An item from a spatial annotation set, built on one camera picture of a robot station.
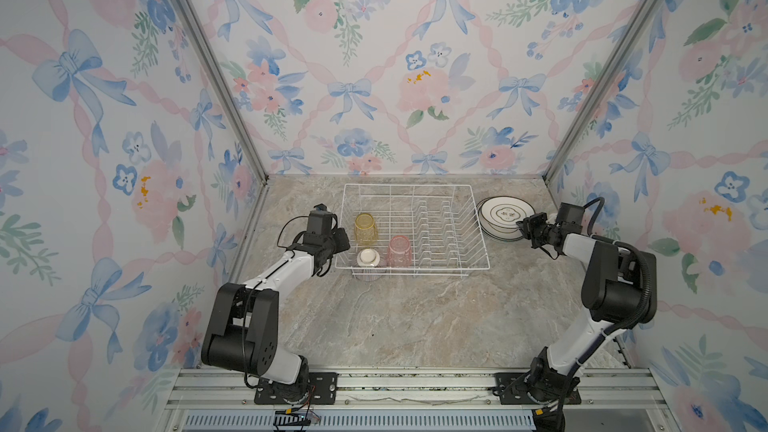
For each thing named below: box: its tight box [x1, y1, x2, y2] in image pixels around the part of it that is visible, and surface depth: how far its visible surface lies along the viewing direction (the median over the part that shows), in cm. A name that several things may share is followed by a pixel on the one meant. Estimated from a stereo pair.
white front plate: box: [476, 195, 536, 241], surface depth 105 cm
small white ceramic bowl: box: [357, 248, 381, 267], surface depth 91 cm
